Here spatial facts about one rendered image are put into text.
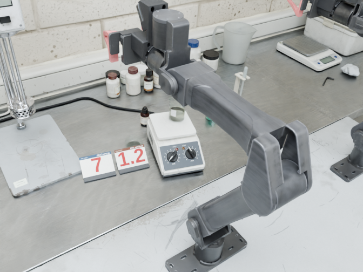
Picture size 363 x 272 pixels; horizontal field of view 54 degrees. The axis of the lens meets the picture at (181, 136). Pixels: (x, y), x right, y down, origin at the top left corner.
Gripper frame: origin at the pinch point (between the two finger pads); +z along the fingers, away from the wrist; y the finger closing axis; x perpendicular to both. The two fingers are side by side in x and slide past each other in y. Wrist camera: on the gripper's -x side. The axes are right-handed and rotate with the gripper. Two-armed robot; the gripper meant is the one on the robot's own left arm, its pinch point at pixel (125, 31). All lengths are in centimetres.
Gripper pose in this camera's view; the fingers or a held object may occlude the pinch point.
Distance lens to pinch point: 86.5
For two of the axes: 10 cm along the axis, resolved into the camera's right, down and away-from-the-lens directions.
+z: -5.7, -5.5, 6.2
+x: -0.6, 7.7, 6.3
